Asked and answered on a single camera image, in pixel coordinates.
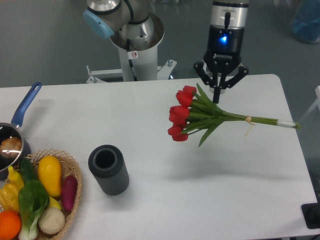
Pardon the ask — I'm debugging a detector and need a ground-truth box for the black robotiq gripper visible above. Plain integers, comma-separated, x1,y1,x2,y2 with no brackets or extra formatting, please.
193,25,249,104

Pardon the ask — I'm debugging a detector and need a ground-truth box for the red tulip bouquet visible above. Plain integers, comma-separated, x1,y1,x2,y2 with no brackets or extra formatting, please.
167,84,300,145

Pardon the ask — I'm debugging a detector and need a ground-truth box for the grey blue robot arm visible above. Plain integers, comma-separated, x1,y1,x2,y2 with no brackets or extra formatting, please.
83,0,249,103

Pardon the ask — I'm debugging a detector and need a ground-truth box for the dark grey ribbed vase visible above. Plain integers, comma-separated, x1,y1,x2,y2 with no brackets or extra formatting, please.
88,144,130,196

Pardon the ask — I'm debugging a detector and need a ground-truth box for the blue bag on floor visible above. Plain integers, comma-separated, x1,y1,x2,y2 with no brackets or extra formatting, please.
290,0,320,44

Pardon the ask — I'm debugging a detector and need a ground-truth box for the black device at table edge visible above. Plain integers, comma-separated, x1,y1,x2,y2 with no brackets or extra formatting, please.
301,203,320,229

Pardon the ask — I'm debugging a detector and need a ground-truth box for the woven wicker basket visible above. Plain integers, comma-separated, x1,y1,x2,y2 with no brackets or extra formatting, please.
27,149,82,240

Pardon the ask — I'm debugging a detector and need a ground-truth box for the purple eggplant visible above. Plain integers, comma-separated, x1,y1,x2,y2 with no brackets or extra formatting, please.
60,175,78,212

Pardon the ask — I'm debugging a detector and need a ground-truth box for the yellow squash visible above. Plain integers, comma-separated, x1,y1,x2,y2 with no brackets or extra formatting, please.
38,155,62,198

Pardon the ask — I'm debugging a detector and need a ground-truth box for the beige garlic bulb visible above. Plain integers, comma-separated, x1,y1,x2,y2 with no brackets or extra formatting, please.
38,207,66,235

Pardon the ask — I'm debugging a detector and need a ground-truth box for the green bok choy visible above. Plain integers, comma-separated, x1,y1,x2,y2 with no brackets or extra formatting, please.
18,179,49,240

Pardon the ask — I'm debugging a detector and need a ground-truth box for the small yellow pepper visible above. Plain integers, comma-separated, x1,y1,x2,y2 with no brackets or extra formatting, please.
8,165,24,190

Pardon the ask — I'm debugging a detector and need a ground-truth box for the yellow bell pepper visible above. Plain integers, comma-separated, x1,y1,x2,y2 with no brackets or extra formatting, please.
0,183,20,213

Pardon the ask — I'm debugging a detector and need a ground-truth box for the orange fruit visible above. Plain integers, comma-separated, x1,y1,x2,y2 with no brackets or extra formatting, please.
0,210,22,240

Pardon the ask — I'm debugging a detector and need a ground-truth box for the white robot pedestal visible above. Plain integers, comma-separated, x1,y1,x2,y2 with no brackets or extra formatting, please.
86,13,177,84

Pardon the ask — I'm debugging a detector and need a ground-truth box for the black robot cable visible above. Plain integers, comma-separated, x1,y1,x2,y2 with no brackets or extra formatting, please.
126,38,138,82

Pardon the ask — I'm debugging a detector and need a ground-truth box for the white frame at right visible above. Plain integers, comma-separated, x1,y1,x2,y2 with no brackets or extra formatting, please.
299,85,320,124

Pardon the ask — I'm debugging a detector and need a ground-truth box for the blue handled saucepan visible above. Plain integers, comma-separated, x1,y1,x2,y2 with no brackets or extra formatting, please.
0,82,42,181

